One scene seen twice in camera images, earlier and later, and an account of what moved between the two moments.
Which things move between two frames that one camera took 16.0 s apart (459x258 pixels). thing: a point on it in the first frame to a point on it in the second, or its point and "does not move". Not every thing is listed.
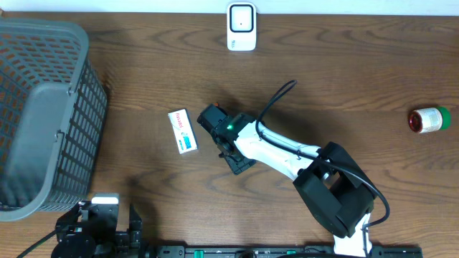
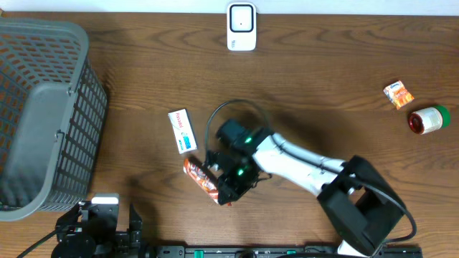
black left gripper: x=128 y=239 does not move
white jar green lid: x=429 y=120 does not move
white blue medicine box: x=183 y=131 does not move
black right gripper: x=237 y=165 to x=225 y=185
